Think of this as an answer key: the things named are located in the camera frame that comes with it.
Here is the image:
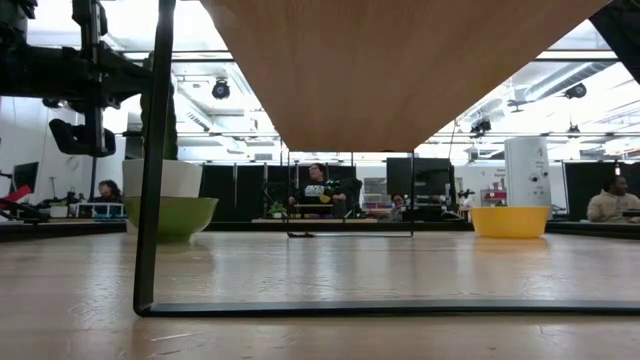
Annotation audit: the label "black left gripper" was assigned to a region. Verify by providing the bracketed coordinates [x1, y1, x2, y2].
[0, 0, 154, 158]

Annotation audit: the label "green bowl with floral inside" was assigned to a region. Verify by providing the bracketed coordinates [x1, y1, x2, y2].
[123, 196, 220, 245]

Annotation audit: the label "yellow plastic mini bowl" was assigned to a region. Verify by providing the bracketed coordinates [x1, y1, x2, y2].
[469, 205, 551, 240]

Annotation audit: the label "person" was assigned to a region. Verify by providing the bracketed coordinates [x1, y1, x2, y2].
[89, 179, 124, 204]
[585, 175, 640, 224]
[388, 193, 408, 222]
[288, 162, 349, 219]

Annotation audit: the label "black ceiling spotlight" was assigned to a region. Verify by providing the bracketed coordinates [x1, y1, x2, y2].
[563, 81, 589, 101]
[211, 77, 232, 101]
[469, 117, 494, 137]

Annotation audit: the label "red object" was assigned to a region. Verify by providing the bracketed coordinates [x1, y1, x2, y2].
[0, 184, 34, 211]

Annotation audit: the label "white plant pot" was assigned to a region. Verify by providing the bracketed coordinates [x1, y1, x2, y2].
[121, 159, 204, 199]

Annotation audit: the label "black partition panels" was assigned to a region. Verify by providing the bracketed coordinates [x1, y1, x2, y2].
[199, 164, 358, 222]
[563, 160, 640, 222]

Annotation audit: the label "white cylindrical appliance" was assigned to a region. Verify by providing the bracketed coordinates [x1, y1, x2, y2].
[503, 136, 552, 209]

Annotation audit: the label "black table edge rail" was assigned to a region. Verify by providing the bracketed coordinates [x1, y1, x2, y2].
[0, 220, 640, 243]

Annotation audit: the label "wooden shelf with black frame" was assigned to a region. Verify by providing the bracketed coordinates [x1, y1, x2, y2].
[132, 0, 640, 319]

